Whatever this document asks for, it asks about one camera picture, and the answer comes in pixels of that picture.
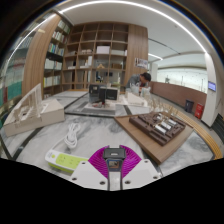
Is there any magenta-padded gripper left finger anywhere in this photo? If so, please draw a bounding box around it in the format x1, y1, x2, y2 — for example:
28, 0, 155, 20
69, 145, 115, 191

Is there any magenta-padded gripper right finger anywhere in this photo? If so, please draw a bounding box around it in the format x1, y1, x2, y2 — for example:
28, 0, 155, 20
117, 144, 162, 191

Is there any white and green power strip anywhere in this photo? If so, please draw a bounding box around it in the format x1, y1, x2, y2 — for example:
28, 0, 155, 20
44, 148, 90, 174

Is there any brown building model on board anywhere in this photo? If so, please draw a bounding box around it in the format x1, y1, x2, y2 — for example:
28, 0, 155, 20
113, 109, 195, 164

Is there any white architectural building model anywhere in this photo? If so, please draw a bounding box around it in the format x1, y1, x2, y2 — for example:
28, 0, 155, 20
3, 83, 66, 137

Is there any small white building model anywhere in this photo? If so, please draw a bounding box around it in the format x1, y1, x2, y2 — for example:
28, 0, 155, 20
124, 89, 150, 108

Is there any black building model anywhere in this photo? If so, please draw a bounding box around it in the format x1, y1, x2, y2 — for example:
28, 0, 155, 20
88, 83, 119, 104

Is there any dark bin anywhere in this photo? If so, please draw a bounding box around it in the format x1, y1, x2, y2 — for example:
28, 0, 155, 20
185, 99, 194, 114

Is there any person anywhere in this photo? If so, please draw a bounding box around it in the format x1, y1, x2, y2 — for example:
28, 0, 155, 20
125, 72, 153, 93

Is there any shelf unit with green books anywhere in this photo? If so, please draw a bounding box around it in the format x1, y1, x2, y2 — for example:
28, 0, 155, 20
0, 36, 31, 128

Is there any tall wooden book shelf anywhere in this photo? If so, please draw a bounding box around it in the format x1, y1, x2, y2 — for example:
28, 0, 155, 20
22, 18, 73, 98

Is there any wooden grid shelf unit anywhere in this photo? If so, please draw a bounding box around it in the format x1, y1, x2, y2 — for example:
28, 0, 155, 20
61, 22, 149, 92

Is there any coiled white power cable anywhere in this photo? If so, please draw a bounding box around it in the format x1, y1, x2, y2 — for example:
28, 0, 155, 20
54, 122, 83, 152

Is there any wall picture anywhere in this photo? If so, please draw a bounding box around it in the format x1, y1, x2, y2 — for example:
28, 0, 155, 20
134, 57, 149, 70

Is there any wall-mounted screen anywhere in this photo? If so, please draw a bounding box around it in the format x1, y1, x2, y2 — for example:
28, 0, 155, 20
207, 80, 217, 93

